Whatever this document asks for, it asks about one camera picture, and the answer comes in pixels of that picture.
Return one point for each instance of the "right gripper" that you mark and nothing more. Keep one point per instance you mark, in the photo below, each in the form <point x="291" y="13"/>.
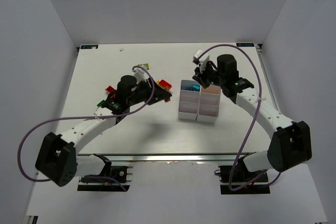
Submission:
<point x="202" y="77"/>

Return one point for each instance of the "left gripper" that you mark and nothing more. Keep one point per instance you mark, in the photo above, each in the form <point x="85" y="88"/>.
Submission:
<point x="151" y="93"/>

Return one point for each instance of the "red lego brick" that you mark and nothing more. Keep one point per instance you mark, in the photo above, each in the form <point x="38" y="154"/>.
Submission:
<point x="165" y="85"/>

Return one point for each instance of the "teal curved lego brick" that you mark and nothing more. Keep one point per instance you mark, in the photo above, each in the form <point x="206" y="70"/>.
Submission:
<point x="195" y="88"/>

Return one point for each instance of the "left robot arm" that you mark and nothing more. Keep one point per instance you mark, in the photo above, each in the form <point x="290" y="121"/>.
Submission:
<point x="58" y="157"/>

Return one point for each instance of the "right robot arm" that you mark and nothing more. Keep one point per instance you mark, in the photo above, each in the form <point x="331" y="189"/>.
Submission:
<point x="290" y="141"/>

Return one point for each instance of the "right white divided container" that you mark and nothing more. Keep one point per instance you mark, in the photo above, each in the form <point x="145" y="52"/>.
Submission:
<point x="209" y="101"/>

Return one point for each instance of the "lime green lego brick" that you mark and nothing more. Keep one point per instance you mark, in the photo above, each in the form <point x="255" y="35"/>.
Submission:
<point x="145" y="66"/>

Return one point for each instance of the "red arch lego piece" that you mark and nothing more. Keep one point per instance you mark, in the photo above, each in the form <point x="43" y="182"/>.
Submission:
<point x="109" y="90"/>

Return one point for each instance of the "dark green lego brick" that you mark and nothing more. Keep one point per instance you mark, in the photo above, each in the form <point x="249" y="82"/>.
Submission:
<point x="100" y="103"/>

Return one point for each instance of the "left blue corner label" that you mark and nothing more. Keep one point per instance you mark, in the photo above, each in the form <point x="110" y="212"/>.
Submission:
<point x="83" y="47"/>

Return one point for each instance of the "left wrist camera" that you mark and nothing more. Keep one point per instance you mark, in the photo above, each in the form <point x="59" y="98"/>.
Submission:
<point x="139" y="74"/>

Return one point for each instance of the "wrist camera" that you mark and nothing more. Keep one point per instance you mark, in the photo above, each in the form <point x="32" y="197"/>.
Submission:
<point x="201" y="60"/>
<point x="139" y="74"/>

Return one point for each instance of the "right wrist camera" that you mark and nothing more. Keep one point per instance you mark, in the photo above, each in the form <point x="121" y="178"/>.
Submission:
<point x="201" y="60"/>

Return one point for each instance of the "aluminium rail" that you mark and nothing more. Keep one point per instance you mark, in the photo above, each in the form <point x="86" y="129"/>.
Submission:
<point x="125" y="159"/>

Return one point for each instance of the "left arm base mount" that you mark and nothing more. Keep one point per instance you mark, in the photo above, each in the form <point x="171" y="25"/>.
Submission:
<point x="99" y="173"/>

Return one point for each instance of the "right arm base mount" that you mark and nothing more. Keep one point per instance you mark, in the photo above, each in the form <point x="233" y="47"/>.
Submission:
<point x="258" y="187"/>

